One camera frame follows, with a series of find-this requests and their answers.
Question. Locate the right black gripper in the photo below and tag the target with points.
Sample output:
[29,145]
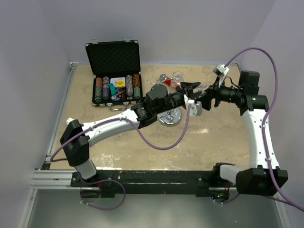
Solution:
[215,92]

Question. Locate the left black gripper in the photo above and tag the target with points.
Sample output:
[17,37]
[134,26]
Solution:
[187,89]

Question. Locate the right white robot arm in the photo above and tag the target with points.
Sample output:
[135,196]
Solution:
[264,173]

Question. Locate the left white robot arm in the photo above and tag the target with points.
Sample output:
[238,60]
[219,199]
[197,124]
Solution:
[79,137]

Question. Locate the wine glass back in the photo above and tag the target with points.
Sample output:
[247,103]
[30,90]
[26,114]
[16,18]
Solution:
[177,78]

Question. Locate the chrome wine glass rack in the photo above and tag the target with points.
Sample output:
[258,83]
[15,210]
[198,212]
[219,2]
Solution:
[165,103]

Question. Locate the red glitter bottle stopper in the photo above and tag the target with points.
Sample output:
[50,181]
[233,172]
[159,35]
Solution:
[169,82]

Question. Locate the triangular all in marker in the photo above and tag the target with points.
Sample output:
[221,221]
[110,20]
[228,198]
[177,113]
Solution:
[121,95]

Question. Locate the yellow big blind button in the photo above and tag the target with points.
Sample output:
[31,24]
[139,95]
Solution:
[120,83]

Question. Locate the black poker chip case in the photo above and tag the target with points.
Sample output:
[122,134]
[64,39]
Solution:
[115,59]

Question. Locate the playing card deck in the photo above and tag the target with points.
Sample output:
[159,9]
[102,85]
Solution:
[114,79]

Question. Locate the teal plastic piece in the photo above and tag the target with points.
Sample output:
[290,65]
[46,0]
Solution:
[112,89]

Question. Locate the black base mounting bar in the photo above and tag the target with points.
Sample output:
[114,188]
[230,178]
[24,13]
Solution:
[109,183]

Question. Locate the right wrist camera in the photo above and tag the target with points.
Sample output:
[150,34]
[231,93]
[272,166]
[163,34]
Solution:
[221,71]

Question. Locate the aluminium frame rail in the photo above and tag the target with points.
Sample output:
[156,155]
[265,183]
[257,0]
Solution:
[45,178]

